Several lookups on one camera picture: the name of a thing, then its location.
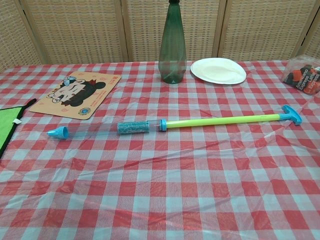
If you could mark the red checked tablecloth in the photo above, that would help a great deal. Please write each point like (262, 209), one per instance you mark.
(160, 175)

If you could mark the green plastic bottle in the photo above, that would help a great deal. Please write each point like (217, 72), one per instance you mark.
(173, 50)

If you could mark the white paper plate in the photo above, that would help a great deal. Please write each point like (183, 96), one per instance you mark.
(217, 71)

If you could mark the cartoon girl mouse pad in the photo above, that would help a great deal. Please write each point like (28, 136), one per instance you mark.
(75, 95)

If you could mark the woven folding screen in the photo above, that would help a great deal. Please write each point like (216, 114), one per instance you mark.
(75, 30)

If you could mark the green microfibre cloth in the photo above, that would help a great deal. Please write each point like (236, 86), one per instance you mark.
(6, 125)

